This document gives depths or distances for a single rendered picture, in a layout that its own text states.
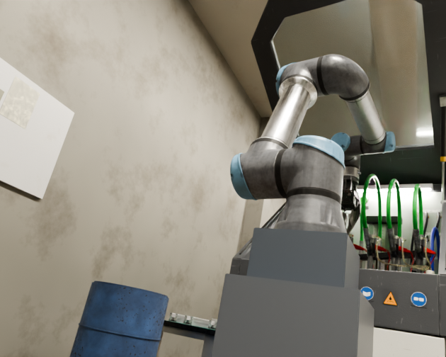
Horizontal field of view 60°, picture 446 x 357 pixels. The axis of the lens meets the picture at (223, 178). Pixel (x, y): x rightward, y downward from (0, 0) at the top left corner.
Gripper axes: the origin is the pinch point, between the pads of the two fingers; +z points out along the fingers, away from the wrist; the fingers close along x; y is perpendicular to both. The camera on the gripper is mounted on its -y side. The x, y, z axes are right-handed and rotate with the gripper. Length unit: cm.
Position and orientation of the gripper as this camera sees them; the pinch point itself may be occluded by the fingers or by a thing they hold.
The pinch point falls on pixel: (347, 231)
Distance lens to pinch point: 154.1
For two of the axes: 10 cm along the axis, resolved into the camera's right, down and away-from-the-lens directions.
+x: 8.5, -0.4, -5.3
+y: -5.0, -4.0, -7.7
